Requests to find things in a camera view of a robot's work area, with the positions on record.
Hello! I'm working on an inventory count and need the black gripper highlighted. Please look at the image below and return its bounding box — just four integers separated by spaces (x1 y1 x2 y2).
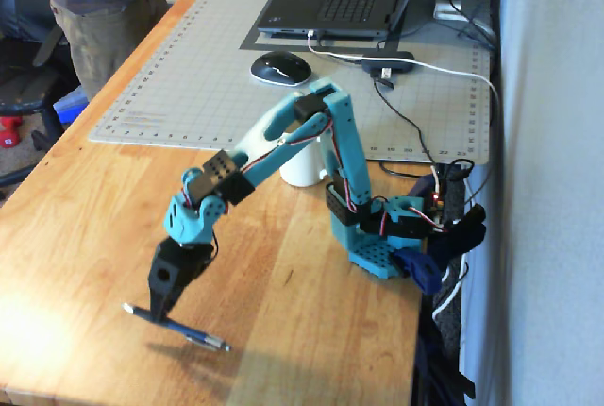
148 239 217 323

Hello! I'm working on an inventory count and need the blue ballpoint pen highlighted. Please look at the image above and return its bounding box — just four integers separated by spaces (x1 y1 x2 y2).
121 302 232 354

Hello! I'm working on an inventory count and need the white ceramic mug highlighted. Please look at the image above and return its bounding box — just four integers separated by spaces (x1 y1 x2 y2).
234 89 332 188

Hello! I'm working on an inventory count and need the blue plastic box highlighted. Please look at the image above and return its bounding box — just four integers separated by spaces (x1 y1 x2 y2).
52 86 92 127

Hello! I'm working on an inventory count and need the grey gridded cutting mat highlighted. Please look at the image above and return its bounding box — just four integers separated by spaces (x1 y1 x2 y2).
88 0 493 162

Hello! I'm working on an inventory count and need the red dumbbell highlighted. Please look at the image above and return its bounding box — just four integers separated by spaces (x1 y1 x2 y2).
0 115 25 150

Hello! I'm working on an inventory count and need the blue table clamp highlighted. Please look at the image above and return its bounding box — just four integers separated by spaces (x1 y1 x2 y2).
394 247 445 296

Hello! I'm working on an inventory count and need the black and silver mouse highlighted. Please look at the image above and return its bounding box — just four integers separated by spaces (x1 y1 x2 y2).
248 50 313 87

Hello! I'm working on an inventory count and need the black office chair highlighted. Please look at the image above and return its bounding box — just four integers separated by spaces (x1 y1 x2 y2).
0 0 80 190

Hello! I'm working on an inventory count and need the motor controller board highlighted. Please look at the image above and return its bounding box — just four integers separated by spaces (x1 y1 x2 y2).
427 167 454 228

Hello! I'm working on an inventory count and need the person in khaki trousers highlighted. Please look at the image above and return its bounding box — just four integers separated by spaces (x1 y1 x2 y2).
31 0 175 101

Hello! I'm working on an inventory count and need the black usb hub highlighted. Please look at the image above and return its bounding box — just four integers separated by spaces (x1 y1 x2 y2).
361 50 416 75

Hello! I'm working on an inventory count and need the thin black cable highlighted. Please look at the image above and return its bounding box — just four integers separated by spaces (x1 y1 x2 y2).
371 68 443 179

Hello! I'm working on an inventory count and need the white usb cable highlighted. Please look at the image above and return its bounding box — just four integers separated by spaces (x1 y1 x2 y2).
306 28 502 327

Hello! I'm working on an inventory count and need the tangle of black cables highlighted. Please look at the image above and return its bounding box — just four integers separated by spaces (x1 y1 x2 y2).
450 0 499 54

